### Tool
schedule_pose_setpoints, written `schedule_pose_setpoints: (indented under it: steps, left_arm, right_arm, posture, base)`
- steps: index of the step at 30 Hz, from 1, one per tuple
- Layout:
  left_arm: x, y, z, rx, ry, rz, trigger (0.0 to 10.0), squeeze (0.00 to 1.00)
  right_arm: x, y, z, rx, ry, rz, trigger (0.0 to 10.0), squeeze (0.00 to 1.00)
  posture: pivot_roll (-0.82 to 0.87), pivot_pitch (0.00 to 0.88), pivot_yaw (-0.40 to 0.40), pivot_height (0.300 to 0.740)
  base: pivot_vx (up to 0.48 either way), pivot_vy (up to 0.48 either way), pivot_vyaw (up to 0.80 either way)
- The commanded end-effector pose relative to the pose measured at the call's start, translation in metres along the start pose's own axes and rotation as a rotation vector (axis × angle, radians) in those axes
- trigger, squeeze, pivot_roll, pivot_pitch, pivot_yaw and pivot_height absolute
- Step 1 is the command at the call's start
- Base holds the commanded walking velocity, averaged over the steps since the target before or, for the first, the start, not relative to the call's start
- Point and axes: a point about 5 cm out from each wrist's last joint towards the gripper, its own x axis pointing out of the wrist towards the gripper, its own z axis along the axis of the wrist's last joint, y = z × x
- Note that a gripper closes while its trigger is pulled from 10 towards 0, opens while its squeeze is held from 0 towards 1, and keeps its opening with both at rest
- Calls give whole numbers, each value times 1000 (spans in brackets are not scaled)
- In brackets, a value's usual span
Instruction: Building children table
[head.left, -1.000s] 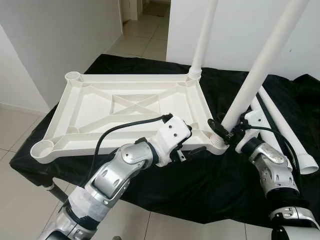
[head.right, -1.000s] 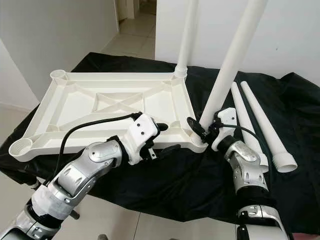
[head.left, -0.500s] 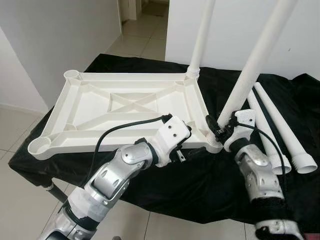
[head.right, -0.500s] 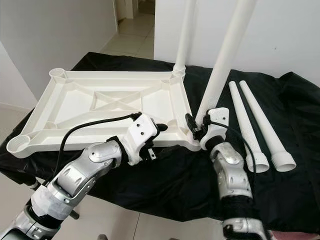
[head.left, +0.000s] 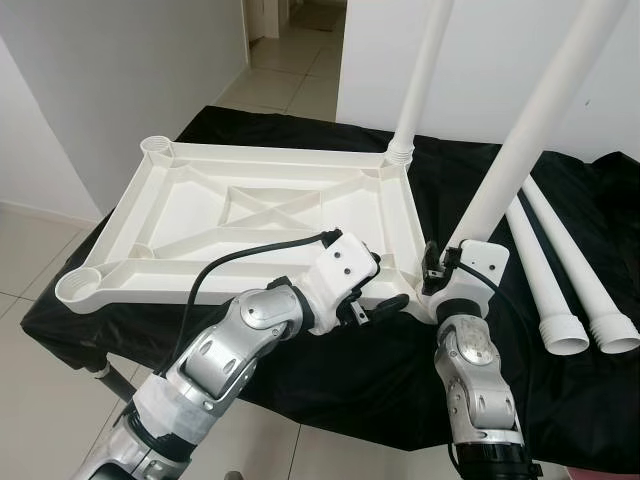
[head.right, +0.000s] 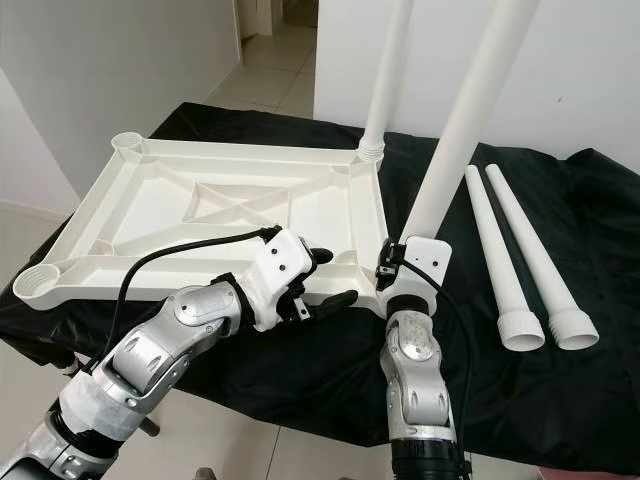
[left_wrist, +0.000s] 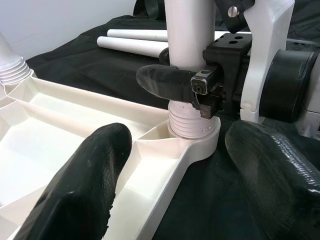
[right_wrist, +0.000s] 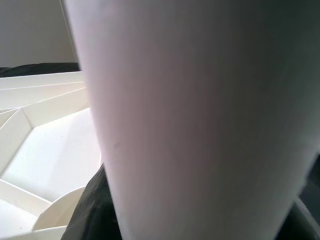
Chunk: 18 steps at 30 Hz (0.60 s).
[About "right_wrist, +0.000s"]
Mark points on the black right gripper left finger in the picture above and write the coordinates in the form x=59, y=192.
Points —
x=97, y=212

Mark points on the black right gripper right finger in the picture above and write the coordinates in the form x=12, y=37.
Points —
x=307, y=225

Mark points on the white plastic table top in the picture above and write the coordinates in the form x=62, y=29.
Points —
x=50, y=150

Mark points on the white plastic table leg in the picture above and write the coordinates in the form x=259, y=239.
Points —
x=187, y=112

